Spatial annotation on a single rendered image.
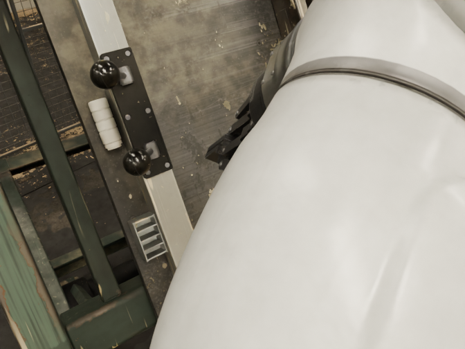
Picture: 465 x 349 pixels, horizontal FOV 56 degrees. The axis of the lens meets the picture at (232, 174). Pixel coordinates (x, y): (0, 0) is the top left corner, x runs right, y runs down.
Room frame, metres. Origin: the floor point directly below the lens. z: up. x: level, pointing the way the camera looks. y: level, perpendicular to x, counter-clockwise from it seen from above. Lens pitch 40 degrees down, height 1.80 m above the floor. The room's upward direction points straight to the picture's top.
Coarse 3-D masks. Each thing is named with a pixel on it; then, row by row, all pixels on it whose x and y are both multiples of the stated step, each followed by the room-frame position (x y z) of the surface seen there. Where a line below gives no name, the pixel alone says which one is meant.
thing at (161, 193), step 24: (72, 0) 0.68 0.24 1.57; (96, 0) 0.67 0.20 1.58; (96, 24) 0.65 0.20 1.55; (120, 24) 0.66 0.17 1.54; (96, 48) 0.63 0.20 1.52; (120, 48) 0.64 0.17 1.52; (120, 120) 0.58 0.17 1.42; (144, 192) 0.54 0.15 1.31; (168, 192) 0.53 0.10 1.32; (168, 216) 0.51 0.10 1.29; (168, 240) 0.48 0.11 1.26
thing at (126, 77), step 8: (96, 64) 0.51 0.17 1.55; (104, 64) 0.51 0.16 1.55; (112, 64) 0.52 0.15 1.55; (96, 72) 0.50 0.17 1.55; (104, 72) 0.50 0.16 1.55; (112, 72) 0.51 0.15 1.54; (120, 72) 0.59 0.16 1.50; (128, 72) 0.61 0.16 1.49; (96, 80) 0.50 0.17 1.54; (104, 80) 0.50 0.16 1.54; (112, 80) 0.50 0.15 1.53; (120, 80) 0.60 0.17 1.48; (128, 80) 0.60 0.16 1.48; (104, 88) 0.50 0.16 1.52
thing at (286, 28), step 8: (272, 0) 0.86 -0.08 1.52; (280, 0) 0.84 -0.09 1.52; (288, 0) 0.82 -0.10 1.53; (296, 0) 0.80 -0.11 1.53; (304, 0) 0.81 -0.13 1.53; (312, 0) 0.82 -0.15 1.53; (280, 8) 0.84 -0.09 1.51; (288, 8) 0.82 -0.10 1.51; (296, 8) 0.80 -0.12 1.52; (304, 8) 0.80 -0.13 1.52; (280, 16) 0.83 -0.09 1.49; (288, 16) 0.82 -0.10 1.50; (296, 16) 0.80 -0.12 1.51; (280, 24) 0.83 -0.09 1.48; (288, 24) 0.81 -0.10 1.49; (280, 32) 0.83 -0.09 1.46; (288, 32) 0.81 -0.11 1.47
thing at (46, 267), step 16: (64, 144) 1.40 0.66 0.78; (80, 144) 1.40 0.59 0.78; (0, 160) 1.29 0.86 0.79; (16, 160) 1.29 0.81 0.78; (32, 160) 1.29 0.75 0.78; (0, 176) 1.20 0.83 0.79; (16, 192) 1.11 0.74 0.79; (16, 208) 1.03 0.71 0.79; (32, 224) 0.96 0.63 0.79; (32, 240) 0.89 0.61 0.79; (112, 240) 1.43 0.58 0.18; (64, 256) 1.34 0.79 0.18; (80, 256) 1.34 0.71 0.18; (48, 272) 0.78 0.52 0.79; (64, 272) 1.30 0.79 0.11; (128, 272) 0.84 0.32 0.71; (48, 288) 0.72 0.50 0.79; (64, 288) 0.77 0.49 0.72; (64, 304) 0.67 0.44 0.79
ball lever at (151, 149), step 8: (144, 144) 0.55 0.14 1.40; (152, 144) 0.55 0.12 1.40; (128, 152) 0.46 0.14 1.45; (136, 152) 0.46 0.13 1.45; (144, 152) 0.46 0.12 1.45; (152, 152) 0.54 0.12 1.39; (128, 160) 0.45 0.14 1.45; (136, 160) 0.45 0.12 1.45; (144, 160) 0.45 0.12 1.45; (128, 168) 0.45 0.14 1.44; (136, 168) 0.45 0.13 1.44; (144, 168) 0.45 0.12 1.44
